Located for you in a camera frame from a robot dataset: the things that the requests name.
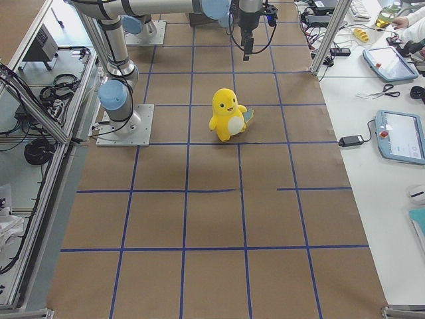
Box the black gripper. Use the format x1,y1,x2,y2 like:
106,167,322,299
238,0,262,61

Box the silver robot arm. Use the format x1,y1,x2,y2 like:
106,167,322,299
72,0,232,146

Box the yellow plush dinosaur toy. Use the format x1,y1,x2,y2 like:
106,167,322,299
209,88,254,142

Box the yellow toy on desk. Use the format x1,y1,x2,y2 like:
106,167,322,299
353,28,369,43

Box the blue teach pendant far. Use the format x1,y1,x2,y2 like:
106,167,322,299
363,47,419,82

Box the blue teach pendant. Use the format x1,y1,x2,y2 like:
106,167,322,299
375,110,424,165
363,47,419,82

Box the black power adapter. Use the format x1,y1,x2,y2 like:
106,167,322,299
338,135,365,148

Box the black scissors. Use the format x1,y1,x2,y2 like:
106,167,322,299
369,84,400,99

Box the blue teach pendant near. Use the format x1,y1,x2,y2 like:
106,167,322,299
375,110,424,165

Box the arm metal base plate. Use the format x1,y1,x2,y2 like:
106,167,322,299
122,17,167,46
95,104,154,147

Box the aluminium frame post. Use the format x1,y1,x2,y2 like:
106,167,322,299
310,0,351,76

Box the black coiled cable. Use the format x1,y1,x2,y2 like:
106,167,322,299
23,137,54,167

